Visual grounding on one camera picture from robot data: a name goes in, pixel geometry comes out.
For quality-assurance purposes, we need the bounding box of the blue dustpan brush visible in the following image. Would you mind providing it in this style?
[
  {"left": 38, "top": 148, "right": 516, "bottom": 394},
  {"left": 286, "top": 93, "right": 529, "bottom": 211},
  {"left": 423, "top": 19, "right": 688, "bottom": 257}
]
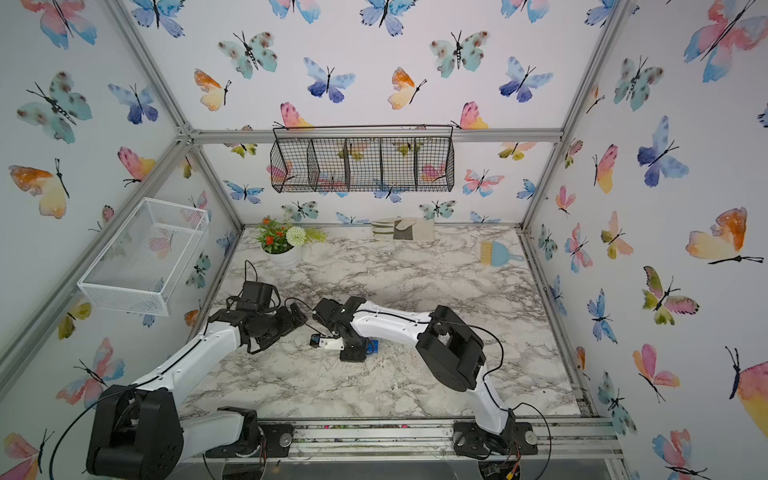
[{"left": 480, "top": 241, "right": 525, "bottom": 268}]

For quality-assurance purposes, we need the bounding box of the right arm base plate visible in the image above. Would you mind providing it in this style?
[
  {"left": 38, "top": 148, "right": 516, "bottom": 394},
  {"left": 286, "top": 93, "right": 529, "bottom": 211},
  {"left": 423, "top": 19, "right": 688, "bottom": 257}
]
[{"left": 452, "top": 420, "right": 538, "bottom": 460}]

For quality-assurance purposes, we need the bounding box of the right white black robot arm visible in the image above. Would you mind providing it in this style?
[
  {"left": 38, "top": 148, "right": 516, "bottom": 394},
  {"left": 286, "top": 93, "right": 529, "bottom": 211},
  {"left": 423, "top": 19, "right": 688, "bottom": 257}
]
[{"left": 312, "top": 297, "right": 515, "bottom": 444}]

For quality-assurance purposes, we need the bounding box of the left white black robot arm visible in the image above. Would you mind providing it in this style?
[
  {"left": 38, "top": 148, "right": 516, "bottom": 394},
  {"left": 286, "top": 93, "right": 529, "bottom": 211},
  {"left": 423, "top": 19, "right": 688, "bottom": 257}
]
[{"left": 86, "top": 281, "right": 307, "bottom": 479}]

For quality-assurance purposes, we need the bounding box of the black wire wall basket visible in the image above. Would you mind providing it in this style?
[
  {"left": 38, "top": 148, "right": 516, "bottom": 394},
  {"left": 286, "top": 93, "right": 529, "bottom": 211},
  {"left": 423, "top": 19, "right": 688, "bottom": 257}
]
[{"left": 268, "top": 124, "right": 455, "bottom": 194}]

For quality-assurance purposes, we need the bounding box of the white mesh wall basket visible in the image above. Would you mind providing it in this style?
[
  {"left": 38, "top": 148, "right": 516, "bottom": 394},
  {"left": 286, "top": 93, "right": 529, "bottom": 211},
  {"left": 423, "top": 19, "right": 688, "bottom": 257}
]
[{"left": 77, "top": 197, "right": 209, "bottom": 316}]

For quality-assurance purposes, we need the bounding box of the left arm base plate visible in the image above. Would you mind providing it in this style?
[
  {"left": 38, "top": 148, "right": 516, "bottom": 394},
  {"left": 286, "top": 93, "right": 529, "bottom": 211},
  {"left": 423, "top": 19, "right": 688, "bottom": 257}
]
[{"left": 205, "top": 423, "right": 295, "bottom": 460}]

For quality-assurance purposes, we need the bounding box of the potted flower plant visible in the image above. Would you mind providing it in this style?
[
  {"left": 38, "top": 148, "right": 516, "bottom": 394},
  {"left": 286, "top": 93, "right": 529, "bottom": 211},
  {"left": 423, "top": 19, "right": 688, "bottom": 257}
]
[{"left": 257, "top": 217, "right": 327, "bottom": 270}]

